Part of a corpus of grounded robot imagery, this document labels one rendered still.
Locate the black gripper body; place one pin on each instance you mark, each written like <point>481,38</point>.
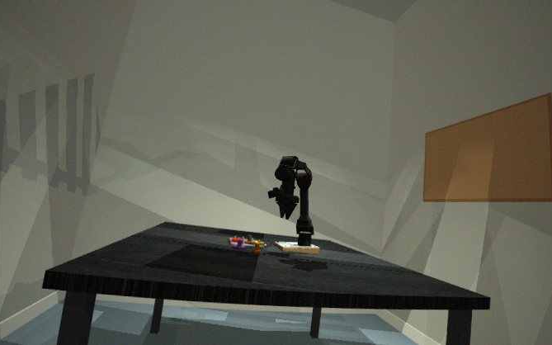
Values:
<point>289,193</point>

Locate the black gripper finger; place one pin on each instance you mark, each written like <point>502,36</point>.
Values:
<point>282,209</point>
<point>289,207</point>

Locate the purple gear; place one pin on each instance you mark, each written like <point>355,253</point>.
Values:
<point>239,245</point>

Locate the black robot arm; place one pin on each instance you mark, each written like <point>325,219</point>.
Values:
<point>304,179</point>

